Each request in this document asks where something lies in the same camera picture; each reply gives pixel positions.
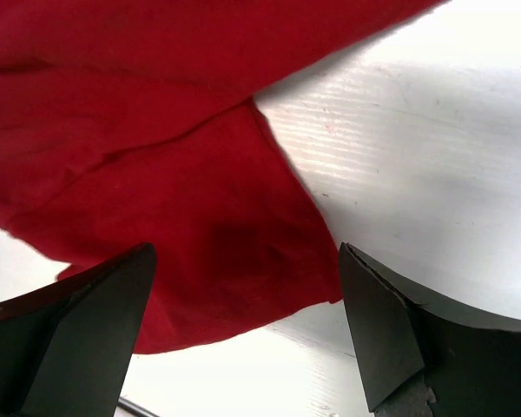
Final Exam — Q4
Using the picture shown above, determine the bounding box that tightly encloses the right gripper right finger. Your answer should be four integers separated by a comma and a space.
338, 243, 521, 416

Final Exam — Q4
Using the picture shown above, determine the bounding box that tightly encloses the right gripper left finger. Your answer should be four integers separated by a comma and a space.
0, 244, 157, 417

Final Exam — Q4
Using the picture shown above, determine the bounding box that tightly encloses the red t-shirt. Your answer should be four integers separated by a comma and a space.
0, 1, 432, 354

